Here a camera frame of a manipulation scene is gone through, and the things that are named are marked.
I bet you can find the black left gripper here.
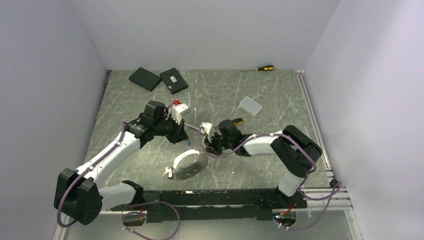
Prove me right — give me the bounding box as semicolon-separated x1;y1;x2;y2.
153;113;189;145

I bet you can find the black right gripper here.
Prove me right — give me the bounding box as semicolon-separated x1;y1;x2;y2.
204;131;233;157

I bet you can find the black key fob with keys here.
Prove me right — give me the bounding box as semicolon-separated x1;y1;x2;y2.
162;166;174;180

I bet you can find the metal arc keyring plate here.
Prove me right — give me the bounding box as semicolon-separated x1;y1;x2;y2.
167;149;209;181

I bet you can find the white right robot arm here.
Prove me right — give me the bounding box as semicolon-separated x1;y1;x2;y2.
198;119;323;208

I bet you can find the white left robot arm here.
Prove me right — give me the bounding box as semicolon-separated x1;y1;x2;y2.
53;100;190;228

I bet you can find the small silver wrench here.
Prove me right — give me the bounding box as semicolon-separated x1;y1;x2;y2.
184;123;200;131

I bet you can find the yellow black screwdriver near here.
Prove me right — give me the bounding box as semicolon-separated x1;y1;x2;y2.
232;118;244;125

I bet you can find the clear plastic box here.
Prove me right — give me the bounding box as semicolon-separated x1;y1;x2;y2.
239;96;263;116

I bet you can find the black box with label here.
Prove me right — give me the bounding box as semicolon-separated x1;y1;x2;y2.
159;67;189;95

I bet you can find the black flat box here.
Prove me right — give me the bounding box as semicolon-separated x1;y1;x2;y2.
128;67;162;92

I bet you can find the orange black screwdriver far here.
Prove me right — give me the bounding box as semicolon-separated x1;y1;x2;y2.
241;65;275;72

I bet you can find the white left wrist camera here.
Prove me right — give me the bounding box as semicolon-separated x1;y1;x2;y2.
170;99;191;124

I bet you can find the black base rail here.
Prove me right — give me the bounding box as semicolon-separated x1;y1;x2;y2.
131;188;307;223

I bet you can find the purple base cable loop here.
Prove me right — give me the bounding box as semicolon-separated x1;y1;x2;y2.
121;200;182;240

